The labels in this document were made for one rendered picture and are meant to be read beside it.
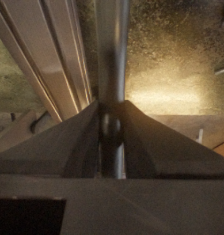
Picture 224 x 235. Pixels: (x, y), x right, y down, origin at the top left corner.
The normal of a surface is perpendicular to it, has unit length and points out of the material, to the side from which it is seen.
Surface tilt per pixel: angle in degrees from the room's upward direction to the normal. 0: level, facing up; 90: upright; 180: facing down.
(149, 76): 0
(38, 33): 0
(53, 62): 0
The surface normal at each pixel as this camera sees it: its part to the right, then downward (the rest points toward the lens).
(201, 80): -0.01, 0.92
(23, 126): 1.00, 0.01
